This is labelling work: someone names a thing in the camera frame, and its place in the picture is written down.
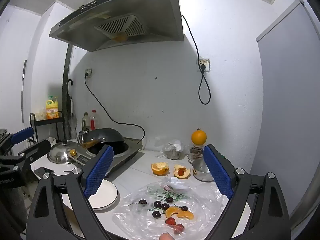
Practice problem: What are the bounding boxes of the black umbrella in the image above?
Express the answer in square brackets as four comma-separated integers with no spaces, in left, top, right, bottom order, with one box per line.
[66,79,74,120]

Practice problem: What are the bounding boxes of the black cooker cable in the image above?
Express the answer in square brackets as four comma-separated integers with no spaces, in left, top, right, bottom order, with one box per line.
[84,72,146,144]

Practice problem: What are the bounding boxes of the steel saucepan with lid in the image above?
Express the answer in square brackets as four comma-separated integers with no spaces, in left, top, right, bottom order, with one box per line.
[192,158,215,182]

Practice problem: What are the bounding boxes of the steel mug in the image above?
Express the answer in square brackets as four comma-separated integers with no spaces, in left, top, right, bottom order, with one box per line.
[78,130,89,144]

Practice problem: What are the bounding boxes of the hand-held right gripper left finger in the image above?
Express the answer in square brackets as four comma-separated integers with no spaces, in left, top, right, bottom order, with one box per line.
[26,146,114,240]

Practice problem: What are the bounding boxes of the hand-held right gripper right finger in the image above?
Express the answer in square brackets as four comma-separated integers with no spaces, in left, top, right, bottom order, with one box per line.
[203,144,292,240]

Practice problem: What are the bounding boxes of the black range hood cable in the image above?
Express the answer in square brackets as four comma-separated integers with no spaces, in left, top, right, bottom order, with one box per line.
[181,14,211,105]

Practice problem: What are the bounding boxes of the hollow orange peel half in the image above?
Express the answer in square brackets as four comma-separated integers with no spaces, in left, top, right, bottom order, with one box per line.
[151,162,170,176]

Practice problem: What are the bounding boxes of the orange segment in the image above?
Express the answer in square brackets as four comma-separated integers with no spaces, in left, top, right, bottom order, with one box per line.
[177,210,194,221]
[165,206,182,218]

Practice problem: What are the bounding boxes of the white plate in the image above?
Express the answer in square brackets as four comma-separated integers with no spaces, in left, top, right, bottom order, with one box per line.
[85,179,118,210]

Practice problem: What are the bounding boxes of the clear container brown balls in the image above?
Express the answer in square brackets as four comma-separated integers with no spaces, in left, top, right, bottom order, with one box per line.
[188,144,207,163]

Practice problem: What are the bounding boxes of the dark vertical pipe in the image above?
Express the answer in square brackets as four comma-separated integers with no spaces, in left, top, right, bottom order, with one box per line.
[61,44,73,140]

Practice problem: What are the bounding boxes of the steel cup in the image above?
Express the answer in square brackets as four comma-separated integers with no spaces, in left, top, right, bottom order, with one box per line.
[166,147,181,160]

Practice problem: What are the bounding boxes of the black metal rack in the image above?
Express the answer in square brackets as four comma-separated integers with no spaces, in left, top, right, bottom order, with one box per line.
[29,112,66,143]

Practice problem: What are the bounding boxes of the whole orange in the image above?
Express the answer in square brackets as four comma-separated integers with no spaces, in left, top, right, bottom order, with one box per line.
[191,128,207,145]

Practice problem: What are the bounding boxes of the small clear plastic bag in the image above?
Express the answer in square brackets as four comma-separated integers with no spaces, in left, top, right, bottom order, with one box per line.
[155,137,187,159]

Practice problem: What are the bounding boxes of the dark oil bottle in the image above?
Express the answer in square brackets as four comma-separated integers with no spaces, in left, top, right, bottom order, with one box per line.
[82,112,90,132]

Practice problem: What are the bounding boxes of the large printed plastic bag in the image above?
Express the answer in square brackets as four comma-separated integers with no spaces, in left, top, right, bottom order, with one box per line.
[114,177,234,240]

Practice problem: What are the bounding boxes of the steel pot lid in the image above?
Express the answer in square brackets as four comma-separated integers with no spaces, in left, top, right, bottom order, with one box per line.
[47,140,78,165]

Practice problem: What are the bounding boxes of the steel range hood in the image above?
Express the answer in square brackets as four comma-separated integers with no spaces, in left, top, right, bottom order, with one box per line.
[49,0,185,52]

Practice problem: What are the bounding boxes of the black wok wooden handle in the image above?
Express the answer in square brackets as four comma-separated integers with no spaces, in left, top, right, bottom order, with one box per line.
[81,128,125,150]

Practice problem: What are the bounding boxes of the flat orange peel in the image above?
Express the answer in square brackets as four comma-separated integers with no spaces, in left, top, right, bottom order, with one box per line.
[174,164,191,180]

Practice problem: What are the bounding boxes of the yellow dish soap bottle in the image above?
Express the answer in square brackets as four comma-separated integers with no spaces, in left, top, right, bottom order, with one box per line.
[46,95,60,120]

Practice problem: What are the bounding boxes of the red cap bottle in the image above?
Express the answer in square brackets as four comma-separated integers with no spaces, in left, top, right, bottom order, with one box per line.
[90,109,98,130]

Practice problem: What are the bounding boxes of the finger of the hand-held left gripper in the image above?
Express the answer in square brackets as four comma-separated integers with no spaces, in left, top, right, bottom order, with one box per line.
[0,127,34,155]
[17,139,52,164]

